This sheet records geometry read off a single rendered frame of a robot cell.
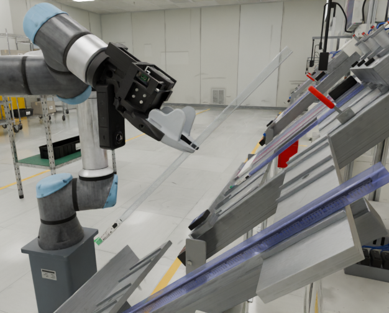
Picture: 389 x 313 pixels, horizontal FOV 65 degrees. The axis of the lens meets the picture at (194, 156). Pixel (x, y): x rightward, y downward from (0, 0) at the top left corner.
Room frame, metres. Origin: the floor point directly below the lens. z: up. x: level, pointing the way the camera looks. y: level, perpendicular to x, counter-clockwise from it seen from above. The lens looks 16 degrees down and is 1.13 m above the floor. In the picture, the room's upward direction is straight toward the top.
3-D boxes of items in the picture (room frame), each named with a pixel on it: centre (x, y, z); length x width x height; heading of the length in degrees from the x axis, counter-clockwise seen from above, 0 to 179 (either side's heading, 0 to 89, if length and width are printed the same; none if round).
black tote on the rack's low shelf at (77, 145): (2.93, 1.25, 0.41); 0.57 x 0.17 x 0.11; 160
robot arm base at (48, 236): (0.96, 0.48, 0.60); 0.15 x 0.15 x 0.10
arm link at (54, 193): (0.97, 0.47, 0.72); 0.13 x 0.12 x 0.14; 105
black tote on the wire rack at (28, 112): (6.28, 3.60, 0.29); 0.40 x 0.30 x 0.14; 160
